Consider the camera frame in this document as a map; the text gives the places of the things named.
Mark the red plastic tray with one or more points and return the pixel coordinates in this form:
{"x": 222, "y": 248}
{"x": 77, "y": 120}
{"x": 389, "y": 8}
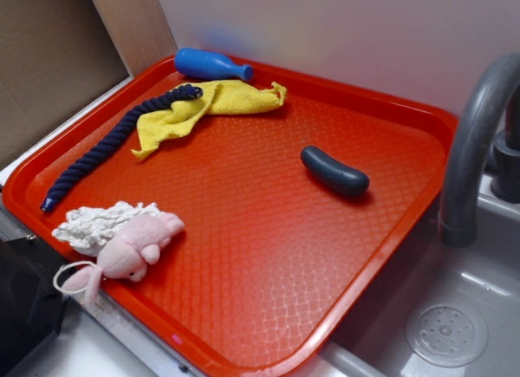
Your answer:
{"x": 270, "y": 259}

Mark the grey plastic sink basin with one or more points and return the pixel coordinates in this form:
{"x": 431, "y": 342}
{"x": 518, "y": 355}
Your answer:
{"x": 371, "y": 340}

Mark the dark grey faucet handle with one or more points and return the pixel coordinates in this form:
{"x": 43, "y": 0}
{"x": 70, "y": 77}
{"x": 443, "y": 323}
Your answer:
{"x": 505, "y": 184}

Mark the brown cardboard panel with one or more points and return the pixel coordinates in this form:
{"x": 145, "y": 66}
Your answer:
{"x": 58, "y": 56}

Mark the dark grey sausage toy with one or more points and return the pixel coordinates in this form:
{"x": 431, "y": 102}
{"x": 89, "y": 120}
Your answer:
{"x": 333, "y": 174}

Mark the yellow microfiber cloth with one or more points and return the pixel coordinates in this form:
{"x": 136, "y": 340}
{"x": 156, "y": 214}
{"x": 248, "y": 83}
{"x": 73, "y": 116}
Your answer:
{"x": 219, "y": 97}

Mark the pink plush unicorn toy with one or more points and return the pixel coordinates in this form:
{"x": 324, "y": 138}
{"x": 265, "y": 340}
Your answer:
{"x": 124, "y": 240}

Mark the black object lower left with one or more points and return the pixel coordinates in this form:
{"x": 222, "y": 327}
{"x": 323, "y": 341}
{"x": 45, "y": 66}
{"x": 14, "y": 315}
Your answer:
{"x": 32, "y": 309}

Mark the round sink drain cover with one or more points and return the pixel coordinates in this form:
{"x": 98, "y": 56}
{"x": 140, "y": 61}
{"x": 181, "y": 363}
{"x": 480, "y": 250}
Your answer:
{"x": 446, "y": 332}

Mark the blue plastic bowling pin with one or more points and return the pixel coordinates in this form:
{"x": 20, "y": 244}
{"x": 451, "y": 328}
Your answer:
{"x": 208, "y": 65}

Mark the grey toy faucet spout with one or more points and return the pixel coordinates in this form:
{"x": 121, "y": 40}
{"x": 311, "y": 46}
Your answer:
{"x": 483, "y": 117}

